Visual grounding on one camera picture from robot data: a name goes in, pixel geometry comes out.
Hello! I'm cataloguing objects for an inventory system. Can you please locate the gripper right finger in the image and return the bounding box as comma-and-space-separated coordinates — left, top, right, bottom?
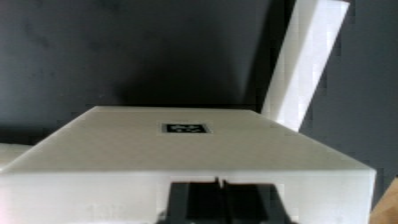
223, 183, 294, 224

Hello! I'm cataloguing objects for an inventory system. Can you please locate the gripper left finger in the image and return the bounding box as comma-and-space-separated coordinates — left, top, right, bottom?
158, 182, 220, 224

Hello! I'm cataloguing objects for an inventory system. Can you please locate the white cabinet body box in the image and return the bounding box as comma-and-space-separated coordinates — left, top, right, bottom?
0, 107, 374, 224

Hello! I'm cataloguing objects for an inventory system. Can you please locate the white U-shaped fence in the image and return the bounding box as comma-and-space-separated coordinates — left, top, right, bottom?
261, 0, 350, 131

